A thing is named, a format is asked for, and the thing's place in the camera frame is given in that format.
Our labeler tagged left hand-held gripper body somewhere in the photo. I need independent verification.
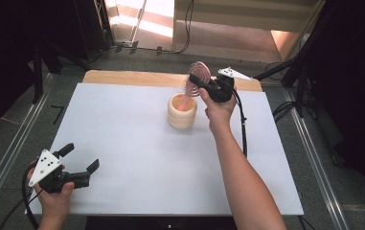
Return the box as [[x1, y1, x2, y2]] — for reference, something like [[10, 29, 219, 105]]
[[28, 149, 91, 195]]

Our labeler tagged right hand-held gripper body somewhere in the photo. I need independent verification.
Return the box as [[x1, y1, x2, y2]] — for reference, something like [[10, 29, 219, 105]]
[[203, 66, 254, 104]]

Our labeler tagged pink hairbrush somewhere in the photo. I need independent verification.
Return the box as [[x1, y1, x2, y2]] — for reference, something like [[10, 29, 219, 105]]
[[179, 60, 213, 111]]

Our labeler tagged cream ribbed holder cup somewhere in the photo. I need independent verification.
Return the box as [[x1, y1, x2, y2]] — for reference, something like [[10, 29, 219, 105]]
[[167, 92, 199, 130]]

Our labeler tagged person's right hand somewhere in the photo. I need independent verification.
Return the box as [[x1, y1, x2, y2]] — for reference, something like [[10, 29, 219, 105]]
[[198, 88, 239, 132]]

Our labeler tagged person's left hand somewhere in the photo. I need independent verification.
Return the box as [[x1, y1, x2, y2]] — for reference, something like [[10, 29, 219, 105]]
[[26, 159, 76, 220]]

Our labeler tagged beige wooden counter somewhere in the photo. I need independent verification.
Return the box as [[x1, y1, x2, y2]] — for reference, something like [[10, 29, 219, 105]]
[[171, 0, 326, 63]]

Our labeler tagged black metal stand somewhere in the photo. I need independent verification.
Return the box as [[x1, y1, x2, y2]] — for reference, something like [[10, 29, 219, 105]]
[[30, 34, 92, 105], [253, 0, 332, 120]]

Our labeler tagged slanted metal stand leg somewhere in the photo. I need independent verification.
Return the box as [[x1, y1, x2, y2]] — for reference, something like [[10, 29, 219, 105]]
[[130, 0, 148, 43]]

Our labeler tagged aluminium floor rail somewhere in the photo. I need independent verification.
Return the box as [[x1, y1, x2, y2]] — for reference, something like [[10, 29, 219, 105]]
[[283, 86, 351, 230], [0, 72, 55, 223]]

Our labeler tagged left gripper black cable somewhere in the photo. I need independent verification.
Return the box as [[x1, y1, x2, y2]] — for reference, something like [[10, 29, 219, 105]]
[[21, 162, 41, 230]]

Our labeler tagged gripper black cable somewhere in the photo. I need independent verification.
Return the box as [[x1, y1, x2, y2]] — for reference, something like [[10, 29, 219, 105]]
[[232, 88, 249, 158], [21, 162, 41, 230]]

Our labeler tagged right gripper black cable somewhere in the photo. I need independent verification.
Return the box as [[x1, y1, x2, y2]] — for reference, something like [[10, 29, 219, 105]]
[[232, 88, 249, 158]]

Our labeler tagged black wall cable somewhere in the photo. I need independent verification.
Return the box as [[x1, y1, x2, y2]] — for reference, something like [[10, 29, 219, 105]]
[[172, 0, 194, 55]]

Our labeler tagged black floor cable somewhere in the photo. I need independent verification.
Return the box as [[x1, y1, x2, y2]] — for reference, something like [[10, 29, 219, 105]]
[[271, 100, 298, 125]]

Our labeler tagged metal frame stand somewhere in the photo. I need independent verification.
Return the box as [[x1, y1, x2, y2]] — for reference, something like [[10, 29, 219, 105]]
[[93, 0, 115, 46]]

